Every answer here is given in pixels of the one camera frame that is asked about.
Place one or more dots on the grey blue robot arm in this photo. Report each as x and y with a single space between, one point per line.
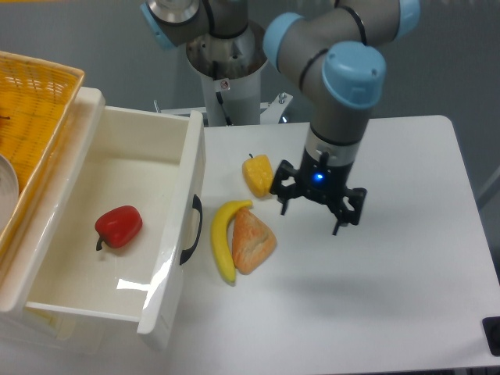
332 59

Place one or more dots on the yellow banana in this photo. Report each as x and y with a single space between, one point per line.
218 238

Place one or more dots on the yellow bell pepper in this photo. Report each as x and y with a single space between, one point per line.
258 175

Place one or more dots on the triangular bread piece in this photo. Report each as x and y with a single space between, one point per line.
253 241

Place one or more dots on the white plate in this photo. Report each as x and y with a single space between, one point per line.
9 193

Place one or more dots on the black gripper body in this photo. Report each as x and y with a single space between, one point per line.
326 185

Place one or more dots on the white drawer cabinet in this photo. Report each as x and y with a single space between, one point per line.
78 336

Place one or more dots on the red bell pepper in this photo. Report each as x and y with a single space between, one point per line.
118 227

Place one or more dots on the black drawer handle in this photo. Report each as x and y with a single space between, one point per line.
195 227

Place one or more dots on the yellow wicker basket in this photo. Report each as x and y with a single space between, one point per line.
36 97

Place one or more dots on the open upper white drawer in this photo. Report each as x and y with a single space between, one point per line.
109 273

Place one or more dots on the black corner device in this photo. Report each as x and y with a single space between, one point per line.
491 327

